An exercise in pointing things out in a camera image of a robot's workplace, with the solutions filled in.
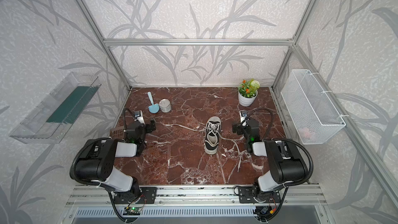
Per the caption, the black white canvas sneaker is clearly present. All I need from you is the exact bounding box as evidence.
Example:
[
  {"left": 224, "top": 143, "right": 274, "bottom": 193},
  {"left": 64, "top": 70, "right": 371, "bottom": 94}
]
[{"left": 204, "top": 116, "right": 221, "bottom": 155}]

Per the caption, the white shoelace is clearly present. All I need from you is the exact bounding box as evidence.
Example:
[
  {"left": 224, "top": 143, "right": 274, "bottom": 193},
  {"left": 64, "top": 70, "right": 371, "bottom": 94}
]
[{"left": 163, "top": 121, "right": 243, "bottom": 172}]

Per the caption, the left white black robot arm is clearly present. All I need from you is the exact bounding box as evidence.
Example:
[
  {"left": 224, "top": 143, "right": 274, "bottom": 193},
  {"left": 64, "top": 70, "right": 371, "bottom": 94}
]
[{"left": 69, "top": 108, "right": 156, "bottom": 198}]

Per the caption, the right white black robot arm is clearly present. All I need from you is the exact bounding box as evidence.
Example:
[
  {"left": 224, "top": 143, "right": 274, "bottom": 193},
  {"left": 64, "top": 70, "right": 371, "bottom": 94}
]
[{"left": 232, "top": 107, "right": 314, "bottom": 195}]

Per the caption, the light blue scoop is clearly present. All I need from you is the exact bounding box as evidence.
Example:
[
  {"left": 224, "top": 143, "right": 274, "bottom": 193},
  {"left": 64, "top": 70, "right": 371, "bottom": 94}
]
[{"left": 147, "top": 92, "right": 160, "bottom": 114}]

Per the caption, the silver tin can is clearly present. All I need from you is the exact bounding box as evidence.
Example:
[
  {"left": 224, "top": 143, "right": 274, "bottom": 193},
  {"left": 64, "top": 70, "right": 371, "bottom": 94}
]
[{"left": 159, "top": 99, "right": 172, "bottom": 113}]

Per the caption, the potted plant white pot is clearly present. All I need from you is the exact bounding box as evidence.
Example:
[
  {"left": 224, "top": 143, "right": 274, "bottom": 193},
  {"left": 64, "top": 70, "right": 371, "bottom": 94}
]
[{"left": 238, "top": 79, "right": 260, "bottom": 107}]

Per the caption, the pink object in basket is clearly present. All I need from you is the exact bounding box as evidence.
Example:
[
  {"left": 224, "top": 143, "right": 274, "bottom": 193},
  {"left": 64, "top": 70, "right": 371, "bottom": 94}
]
[{"left": 298, "top": 128, "right": 315, "bottom": 140}]

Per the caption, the green circuit board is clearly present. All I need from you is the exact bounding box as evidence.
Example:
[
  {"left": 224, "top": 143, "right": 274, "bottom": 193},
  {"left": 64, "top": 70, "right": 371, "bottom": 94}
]
[{"left": 123, "top": 207, "right": 143, "bottom": 216}]

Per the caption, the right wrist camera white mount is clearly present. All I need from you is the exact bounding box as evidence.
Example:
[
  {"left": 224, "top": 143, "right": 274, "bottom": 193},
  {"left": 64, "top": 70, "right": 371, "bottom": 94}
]
[{"left": 239, "top": 110, "right": 249, "bottom": 123}]

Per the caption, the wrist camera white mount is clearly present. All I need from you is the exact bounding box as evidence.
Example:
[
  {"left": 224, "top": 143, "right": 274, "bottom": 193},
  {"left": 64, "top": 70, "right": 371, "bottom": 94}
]
[
  {"left": 239, "top": 110, "right": 249, "bottom": 123},
  {"left": 133, "top": 111, "right": 145, "bottom": 124}
]

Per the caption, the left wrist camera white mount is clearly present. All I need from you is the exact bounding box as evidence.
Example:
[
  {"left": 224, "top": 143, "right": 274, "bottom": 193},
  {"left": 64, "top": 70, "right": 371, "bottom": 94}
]
[{"left": 133, "top": 111, "right": 145, "bottom": 124}]

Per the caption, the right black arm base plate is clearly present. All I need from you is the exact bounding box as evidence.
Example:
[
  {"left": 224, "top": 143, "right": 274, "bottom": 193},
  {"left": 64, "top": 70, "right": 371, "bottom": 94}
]
[{"left": 235, "top": 186, "right": 281, "bottom": 204}]

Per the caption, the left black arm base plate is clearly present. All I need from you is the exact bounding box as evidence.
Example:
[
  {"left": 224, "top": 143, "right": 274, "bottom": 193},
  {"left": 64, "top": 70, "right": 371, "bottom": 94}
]
[{"left": 114, "top": 187, "right": 157, "bottom": 204}]

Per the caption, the white wire basket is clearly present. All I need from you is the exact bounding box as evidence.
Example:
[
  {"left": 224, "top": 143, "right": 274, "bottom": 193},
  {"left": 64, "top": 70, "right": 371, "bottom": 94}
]
[{"left": 281, "top": 69, "right": 346, "bottom": 145}]

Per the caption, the right controller board with wires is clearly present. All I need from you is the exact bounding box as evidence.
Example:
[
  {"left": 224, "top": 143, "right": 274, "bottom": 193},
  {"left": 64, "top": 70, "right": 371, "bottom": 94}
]
[{"left": 253, "top": 206, "right": 277, "bottom": 217}]

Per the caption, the aluminium front rail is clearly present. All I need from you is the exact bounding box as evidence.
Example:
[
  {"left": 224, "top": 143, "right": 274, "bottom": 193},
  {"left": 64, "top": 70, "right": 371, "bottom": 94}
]
[{"left": 65, "top": 184, "right": 327, "bottom": 207}]

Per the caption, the clear plastic wall tray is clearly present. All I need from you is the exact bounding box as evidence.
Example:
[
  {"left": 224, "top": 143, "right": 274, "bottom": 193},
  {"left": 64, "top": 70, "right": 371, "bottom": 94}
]
[{"left": 10, "top": 72, "right": 102, "bottom": 144}]

